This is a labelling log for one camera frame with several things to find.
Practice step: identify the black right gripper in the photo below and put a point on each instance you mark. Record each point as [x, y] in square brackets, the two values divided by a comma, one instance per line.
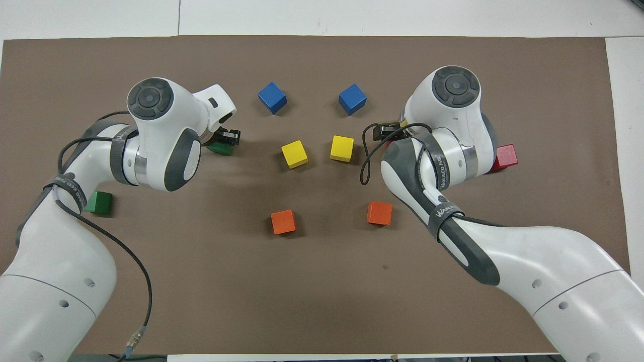
[399, 128]

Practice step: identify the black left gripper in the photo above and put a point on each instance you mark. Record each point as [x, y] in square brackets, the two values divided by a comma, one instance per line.
[217, 138]

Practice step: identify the green wooden cube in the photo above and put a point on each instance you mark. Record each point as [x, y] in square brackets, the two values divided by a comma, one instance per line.
[100, 202]
[219, 150]

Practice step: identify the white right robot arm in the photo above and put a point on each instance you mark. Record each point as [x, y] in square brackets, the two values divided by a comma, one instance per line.
[453, 115]

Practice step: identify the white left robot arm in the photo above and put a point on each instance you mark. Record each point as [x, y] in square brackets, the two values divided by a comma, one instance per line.
[161, 130]

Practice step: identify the yellow wooden cube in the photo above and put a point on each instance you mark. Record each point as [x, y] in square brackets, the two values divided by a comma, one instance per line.
[342, 148]
[294, 154]

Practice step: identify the blue wooden cube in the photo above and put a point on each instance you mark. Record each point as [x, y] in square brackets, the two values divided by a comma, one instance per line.
[272, 97]
[352, 99]

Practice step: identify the orange wooden cube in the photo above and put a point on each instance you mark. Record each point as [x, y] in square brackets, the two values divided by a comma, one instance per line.
[283, 221]
[380, 213]

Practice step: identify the brown table mat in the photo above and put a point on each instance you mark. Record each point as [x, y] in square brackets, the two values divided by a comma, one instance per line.
[226, 291]

